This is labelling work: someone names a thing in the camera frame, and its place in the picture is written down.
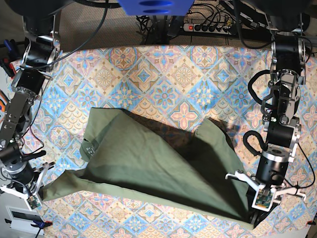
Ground blue clamp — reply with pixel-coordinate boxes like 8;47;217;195
30;221;53;229

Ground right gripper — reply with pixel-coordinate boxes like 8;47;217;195
2;161;37;193

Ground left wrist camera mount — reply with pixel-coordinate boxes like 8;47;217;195
225;170;306;212

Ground tangled black cables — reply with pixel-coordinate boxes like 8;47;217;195
135;15;184;45

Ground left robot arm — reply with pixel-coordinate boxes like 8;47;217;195
243;14;306;227

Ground patterned tile tablecloth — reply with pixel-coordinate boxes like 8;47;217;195
4;44;317;238

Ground blue box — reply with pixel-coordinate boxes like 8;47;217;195
118;0;194;16

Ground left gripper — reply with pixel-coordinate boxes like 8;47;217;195
247;151;289;227

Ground olive green t-shirt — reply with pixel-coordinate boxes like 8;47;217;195
43;108;253;229

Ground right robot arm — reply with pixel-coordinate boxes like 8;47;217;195
0;12;60;194

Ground white power strip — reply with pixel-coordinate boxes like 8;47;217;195
183;23;231;35

